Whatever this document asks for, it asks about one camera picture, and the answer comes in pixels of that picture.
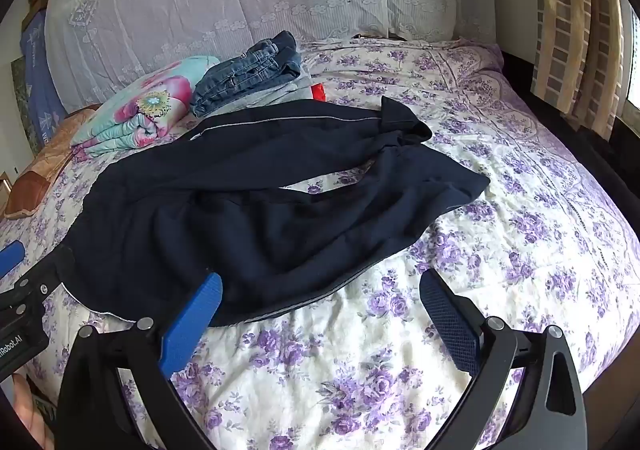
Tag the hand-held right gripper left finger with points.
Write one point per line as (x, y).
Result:
(192, 325)

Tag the beige striped curtain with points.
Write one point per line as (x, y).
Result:
(565, 29)

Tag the folded floral blanket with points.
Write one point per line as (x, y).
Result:
(150, 104)

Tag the blue patterned pillow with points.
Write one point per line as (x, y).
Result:
(40, 79)

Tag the red folded cloth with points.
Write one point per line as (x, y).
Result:
(318, 92)

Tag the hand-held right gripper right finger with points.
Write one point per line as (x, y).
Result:
(450, 325)

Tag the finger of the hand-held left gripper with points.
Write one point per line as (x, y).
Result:
(50, 272)
(10, 257)

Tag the purple floral bedsheet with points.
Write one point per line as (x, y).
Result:
(500, 230)

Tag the folded grey fleece pants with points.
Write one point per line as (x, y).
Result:
(285, 92)

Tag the orange brown pillow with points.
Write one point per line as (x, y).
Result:
(45, 164)

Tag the folded blue jeans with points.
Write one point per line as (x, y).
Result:
(240, 74)

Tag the dark navy pants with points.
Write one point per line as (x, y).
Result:
(250, 220)

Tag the window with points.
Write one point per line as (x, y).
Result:
(632, 59)

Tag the dark wooden bed frame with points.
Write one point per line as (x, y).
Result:
(590, 169)

